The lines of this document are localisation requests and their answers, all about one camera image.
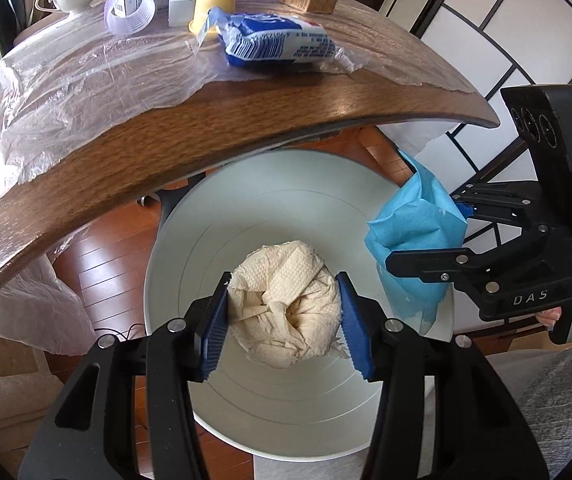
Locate blue cloth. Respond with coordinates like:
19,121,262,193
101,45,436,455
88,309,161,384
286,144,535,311
365,153,467,335

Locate beige paper towel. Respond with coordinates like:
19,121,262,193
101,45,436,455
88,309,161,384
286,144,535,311
227,240,349,370

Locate blue white tissue pack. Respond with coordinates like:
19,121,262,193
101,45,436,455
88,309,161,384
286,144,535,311
189,6,365,73

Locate white round trash bin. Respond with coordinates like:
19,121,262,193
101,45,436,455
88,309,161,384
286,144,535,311
143,147,456,463

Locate folding shoji screen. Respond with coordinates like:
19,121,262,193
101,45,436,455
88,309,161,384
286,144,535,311
378,0,572,340

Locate yellow plastic cup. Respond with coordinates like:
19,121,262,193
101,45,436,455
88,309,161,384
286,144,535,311
187,0,238,36

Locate clear plastic table cover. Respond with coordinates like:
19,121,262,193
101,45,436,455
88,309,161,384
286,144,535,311
0,0,476,198

